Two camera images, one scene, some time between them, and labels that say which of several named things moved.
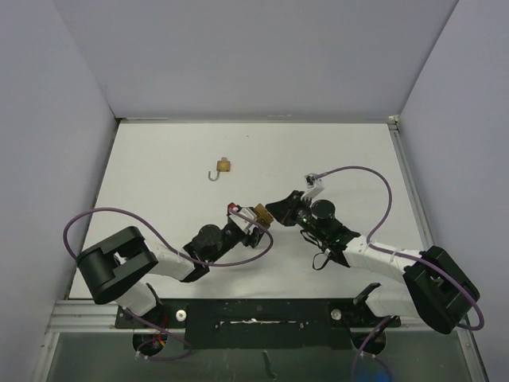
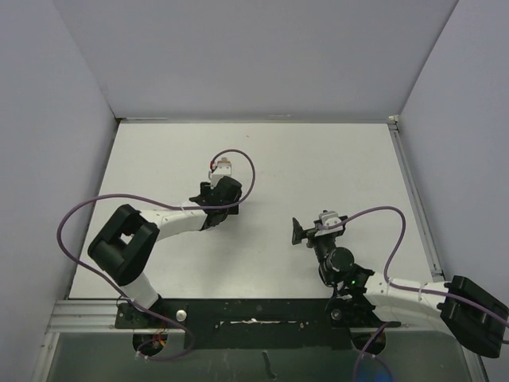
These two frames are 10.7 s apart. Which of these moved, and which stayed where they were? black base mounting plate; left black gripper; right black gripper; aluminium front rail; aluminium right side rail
Moved: right black gripper; left black gripper
Stayed: black base mounting plate; aluminium front rail; aluminium right side rail
